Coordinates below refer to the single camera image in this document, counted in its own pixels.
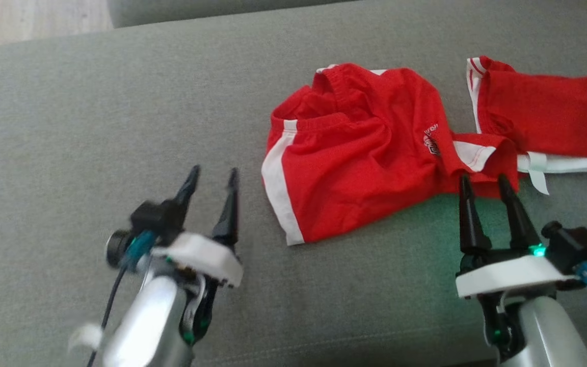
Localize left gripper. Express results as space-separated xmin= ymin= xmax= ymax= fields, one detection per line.
xmin=151 ymin=164 xmax=244 ymax=289

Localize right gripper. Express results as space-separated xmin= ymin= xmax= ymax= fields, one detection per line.
xmin=455 ymin=174 xmax=579 ymax=299

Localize red jersey white sleeves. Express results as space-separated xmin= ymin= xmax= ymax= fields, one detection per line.
xmin=466 ymin=55 xmax=587 ymax=195

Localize red shorts white stripe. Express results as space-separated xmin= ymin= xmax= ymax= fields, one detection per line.
xmin=261 ymin=63 xmax=521 ymax=246

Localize grey sofa chaise cushion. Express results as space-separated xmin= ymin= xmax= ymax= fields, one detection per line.
xmin=0 ymin=0 xmax=587 ymax=367

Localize grey sofa seat cushion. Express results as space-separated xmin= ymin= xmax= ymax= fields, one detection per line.
xmin=108 ymin=0 xmax=360 ymax=29

